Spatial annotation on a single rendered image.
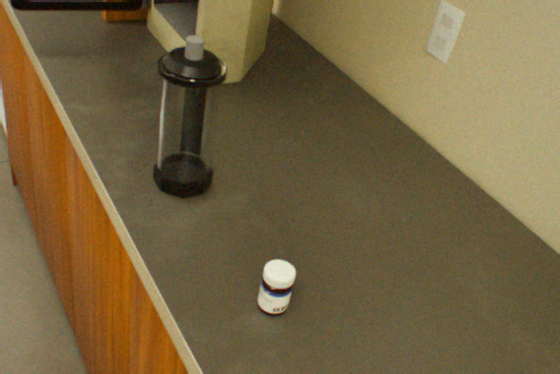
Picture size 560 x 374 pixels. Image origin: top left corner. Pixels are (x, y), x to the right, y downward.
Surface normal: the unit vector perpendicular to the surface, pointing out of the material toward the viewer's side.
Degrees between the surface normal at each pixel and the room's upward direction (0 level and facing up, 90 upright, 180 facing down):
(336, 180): 0
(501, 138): 90
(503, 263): 1
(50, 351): 0
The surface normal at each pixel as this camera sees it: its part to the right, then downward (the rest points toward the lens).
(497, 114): -0.86, 0.18
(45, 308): 0.17, -0.79
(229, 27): 0.49, 0.58
